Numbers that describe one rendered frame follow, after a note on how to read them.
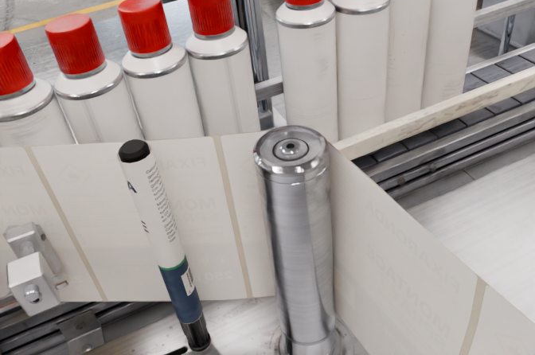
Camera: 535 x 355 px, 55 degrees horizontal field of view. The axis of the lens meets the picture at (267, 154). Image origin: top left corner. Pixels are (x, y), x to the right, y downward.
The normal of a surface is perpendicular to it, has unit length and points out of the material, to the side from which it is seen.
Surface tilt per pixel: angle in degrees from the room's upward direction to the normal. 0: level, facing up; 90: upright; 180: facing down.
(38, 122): 90
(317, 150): 0
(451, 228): 0
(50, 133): 90
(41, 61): 0
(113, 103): 90
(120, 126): 90
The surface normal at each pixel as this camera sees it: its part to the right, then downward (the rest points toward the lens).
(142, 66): -0.18, -0.15
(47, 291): 0.42, 0.54
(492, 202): -0.11, -0.77
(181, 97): 0.69, 0.40
